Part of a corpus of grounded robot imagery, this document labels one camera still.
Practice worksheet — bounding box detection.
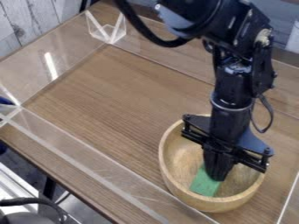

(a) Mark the black cable lower left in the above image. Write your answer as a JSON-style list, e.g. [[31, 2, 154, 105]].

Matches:
[[0, 197, 66, 224]]

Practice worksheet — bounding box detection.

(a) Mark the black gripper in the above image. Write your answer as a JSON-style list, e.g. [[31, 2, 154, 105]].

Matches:
[[182, 99, 274, 181]]

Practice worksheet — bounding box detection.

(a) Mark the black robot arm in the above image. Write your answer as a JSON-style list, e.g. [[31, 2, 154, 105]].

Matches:
[[158, 0, 277, 181]]

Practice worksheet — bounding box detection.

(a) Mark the green rectangular block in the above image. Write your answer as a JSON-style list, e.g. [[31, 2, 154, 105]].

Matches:
[[190, 166, 221, 197]]

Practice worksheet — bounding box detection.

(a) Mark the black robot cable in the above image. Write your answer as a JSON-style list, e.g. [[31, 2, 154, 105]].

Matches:
[[114, 0, 277, 135]]

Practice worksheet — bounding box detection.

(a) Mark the brown wooden bowl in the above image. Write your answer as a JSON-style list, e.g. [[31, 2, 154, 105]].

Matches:
[[159, 120, 266, 213]]

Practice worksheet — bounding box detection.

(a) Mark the clear acrylic barrier wall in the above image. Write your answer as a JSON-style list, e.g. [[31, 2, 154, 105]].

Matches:
[[0, 5, 299, 224]]

